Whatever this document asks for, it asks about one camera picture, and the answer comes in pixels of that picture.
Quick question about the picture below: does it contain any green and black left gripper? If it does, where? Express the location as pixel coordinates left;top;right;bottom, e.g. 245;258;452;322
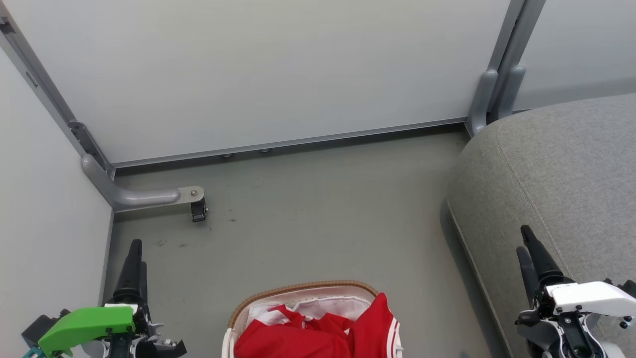
22;239;187;358

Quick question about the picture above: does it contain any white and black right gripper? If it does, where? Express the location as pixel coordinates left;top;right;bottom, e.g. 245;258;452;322
515;225;636;358

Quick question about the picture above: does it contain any red garment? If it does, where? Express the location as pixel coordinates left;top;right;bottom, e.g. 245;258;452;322
234;292;400;358

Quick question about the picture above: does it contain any grey partition foot with plate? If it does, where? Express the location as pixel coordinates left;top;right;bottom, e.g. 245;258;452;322
82;154;205;212

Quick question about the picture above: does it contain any grey fabric ottoman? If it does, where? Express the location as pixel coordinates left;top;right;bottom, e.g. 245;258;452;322
445;92;636;358

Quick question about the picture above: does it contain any grey curved partition foot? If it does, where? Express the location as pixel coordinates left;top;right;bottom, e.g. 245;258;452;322
492;66;526;122
467;69;499;136

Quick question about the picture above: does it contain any woven laundry basket white liner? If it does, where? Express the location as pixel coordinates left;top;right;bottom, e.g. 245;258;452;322
222;280;398;358

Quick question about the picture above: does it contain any grey partition post with hinge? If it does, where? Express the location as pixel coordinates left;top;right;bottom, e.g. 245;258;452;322
0;16;115;175

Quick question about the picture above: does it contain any grey partition bottom rail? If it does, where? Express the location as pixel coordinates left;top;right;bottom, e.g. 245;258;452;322
110;117;469;169

